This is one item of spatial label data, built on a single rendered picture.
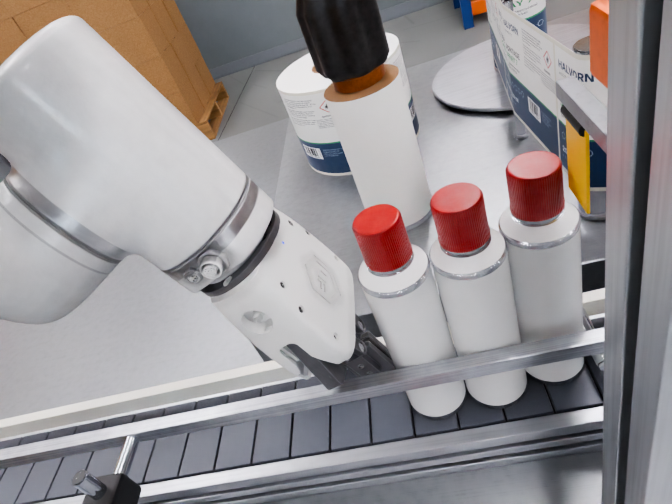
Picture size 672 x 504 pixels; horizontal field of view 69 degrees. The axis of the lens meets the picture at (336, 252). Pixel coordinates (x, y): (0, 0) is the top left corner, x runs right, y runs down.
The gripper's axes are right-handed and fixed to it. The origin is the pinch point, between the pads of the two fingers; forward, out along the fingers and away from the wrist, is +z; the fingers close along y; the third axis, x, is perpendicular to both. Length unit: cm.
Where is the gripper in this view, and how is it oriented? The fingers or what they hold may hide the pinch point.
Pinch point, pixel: (367, 357)
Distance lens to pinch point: 42.7
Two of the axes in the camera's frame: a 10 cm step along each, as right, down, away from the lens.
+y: 0.0, -6.4, 7.7
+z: 6.3, 6.0, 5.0
